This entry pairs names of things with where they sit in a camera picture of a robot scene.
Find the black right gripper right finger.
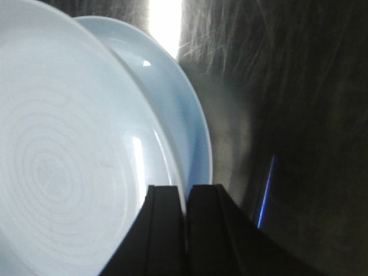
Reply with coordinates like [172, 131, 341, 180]
[187, 185, 321, 275]

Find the light blue plate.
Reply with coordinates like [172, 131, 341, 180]
[1, 1, 183, 275]
[75, 16, 213, 198]

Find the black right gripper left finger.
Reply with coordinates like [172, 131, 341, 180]
[100, 186, 185, 275]

